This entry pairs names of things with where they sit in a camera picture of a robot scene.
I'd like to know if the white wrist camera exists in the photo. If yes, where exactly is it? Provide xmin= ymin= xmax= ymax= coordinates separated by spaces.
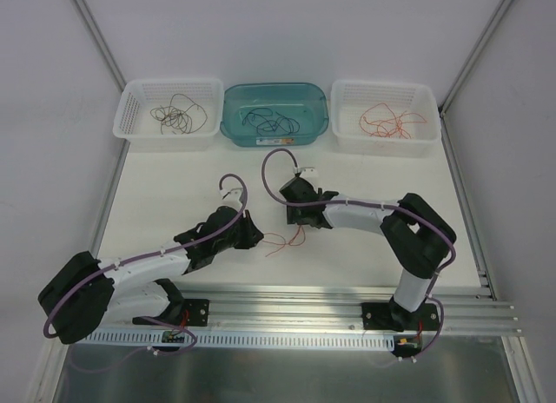
xmin=294 ymin=167 xmax=318 ymax=178
xmin=220 ymin=188 xmax=244 ymax=206

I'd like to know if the teal plastic tub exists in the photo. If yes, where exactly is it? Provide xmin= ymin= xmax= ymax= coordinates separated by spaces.
xmin=220 ymin=83 xmax=329 ymax=148

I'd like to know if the aluminium frame rail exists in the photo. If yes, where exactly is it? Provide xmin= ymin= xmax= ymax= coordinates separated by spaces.
xmin=58 ymin=284 xmax=520 ymax=337

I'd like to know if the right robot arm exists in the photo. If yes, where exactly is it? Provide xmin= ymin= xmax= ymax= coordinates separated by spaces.
xmin=280 ymin=176 xmax=457 ymax=332

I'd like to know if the right white mesh basket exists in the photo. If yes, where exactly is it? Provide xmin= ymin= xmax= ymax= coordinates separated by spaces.
xmin=330 ymin=80 xmax=441 ymax=158

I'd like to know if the white mesh basket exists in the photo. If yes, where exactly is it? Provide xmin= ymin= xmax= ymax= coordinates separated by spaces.
xmin=113 ymin=78 xmax=224 ymax=152
xmin=330 ymin=80 xmax=441 ymax=158

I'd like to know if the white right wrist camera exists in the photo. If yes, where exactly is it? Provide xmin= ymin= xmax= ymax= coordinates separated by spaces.
xmin=294 ymin=167 xmax=318 ymax=178

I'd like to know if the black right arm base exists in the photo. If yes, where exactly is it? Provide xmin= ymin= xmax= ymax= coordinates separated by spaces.
xmin=361 ymin=301 xmax=440 ymax=332

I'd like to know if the left white mesh basket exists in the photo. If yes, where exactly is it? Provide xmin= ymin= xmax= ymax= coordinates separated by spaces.
xmin=113 ymin=78 xmax=224 ymax=152

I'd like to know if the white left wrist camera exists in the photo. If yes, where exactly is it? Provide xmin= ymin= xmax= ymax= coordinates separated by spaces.
xmin=220 ymin=188 xmax=244 ymax=206

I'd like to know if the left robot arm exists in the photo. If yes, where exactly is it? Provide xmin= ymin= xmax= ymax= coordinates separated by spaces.
xmin=38 ymin=206 xmax=263 ymax=344

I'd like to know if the white slotted cable duct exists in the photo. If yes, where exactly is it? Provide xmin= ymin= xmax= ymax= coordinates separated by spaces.
xmin=80 ymin=328 xmax=394 ymax=352

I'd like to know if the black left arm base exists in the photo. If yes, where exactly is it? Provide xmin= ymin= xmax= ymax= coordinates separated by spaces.
xmin=131 ymin=296 xmax=210 ymax=327

